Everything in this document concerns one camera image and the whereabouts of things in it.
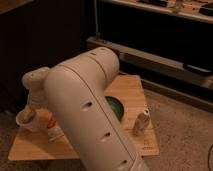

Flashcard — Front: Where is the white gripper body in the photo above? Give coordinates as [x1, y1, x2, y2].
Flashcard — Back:
[27, 90, 47, 110]

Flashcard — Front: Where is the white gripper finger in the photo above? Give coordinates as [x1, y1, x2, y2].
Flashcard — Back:
[22, 106, 35, 123]

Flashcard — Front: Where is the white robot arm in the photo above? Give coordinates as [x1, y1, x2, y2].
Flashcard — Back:
[22, 47, 149, 171]

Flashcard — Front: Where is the green ceramic bowl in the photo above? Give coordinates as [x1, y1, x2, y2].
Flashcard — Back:
[106, 96, 124, 121]

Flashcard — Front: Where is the orange carrot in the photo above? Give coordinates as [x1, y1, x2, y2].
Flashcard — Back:
[47, 115, 56, 129]

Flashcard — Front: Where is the white green sponge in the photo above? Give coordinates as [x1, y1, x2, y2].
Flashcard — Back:
[47, 125, 64, 141]

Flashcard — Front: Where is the wooden table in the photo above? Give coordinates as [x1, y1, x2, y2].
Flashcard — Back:
[8, 75, 159, 161]

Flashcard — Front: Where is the white plastic bottle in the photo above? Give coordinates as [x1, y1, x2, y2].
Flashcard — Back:
[133, 109, 150, 136]

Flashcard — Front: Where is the vertical metal pole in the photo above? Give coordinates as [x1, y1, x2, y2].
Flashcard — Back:
[94, 0, 100, 39]

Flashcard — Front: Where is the background shelf unit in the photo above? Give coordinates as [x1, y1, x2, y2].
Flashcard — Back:
[86, 0, 213, 112]

